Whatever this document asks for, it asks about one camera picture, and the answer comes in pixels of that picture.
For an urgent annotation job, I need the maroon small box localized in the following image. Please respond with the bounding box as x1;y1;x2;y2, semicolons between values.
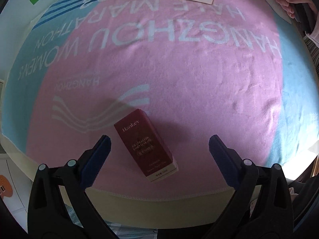
114;109;178;182

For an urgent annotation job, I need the pink and blue towel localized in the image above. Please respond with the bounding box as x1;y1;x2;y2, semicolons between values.
1;0;318;201

